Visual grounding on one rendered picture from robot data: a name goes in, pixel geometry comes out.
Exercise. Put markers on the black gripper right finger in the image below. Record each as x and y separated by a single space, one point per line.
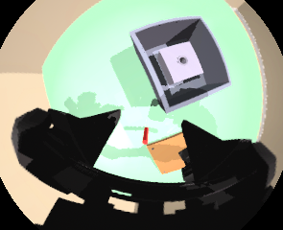
206 151

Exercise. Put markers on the red peg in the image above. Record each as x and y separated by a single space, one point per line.
145 138

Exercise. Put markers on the white square plate with hole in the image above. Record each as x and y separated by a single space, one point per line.
179 62

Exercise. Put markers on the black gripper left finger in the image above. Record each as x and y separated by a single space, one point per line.
90 134

